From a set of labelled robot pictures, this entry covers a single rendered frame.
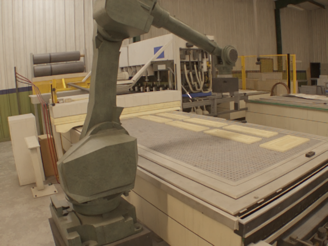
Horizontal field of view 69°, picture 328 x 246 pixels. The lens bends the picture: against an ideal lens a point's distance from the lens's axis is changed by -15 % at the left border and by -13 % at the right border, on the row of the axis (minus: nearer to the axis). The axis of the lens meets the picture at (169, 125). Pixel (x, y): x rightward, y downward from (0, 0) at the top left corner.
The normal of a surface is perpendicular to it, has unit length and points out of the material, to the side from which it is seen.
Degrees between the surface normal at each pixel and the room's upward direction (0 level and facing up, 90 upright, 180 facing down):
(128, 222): 90
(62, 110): 90
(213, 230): 90
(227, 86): 90
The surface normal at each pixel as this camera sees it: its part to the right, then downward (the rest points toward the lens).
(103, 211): 0.48, 0.15
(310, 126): -0.83, 0.15
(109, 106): 0.58, -0.04
